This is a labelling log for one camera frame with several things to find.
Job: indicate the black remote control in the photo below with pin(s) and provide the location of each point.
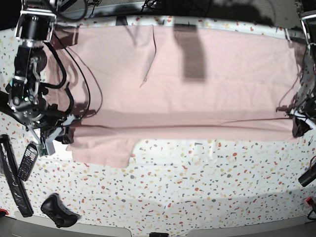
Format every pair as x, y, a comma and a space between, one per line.
28, 161

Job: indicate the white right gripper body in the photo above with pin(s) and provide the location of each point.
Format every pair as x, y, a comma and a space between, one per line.
46, 135

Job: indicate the black handheld device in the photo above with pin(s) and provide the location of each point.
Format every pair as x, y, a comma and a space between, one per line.
4, 108

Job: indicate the black clip on edge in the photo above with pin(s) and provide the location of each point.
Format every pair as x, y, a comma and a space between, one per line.
121, 21

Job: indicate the long black bar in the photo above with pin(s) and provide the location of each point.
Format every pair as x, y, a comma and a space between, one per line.
10, 170

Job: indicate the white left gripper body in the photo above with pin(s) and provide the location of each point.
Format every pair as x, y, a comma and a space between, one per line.
305, 119

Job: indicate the pink T-shirt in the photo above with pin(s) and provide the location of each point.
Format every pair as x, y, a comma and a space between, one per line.
156, 82

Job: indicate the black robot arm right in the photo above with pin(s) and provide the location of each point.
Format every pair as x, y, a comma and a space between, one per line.
24, 97

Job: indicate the black game controller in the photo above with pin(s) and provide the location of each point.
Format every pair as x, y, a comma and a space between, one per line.
53, 208

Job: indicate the black cylinder tool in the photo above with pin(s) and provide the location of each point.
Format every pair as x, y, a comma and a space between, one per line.
306, 178

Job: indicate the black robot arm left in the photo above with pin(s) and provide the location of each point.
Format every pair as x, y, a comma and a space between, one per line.
302, 109

